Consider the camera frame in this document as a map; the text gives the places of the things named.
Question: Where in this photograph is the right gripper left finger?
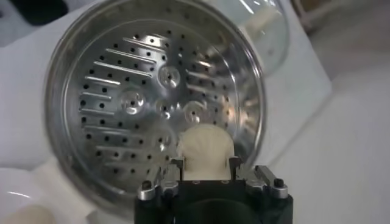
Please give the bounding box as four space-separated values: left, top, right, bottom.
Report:
136 156 186 201

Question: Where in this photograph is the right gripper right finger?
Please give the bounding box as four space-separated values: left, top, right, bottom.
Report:
228 156 289 200

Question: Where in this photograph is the white steamed baozi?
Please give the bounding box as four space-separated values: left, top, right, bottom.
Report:
176 123 235 181
0 203 57 224

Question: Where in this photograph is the glass lid with cream handle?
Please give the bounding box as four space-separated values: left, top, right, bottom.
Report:
239 0 291 79

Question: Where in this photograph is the stainless steel steamer basket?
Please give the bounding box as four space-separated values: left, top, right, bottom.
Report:
44 0 268 214

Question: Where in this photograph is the grey robot body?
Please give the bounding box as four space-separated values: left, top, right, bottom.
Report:
8 0 69 27

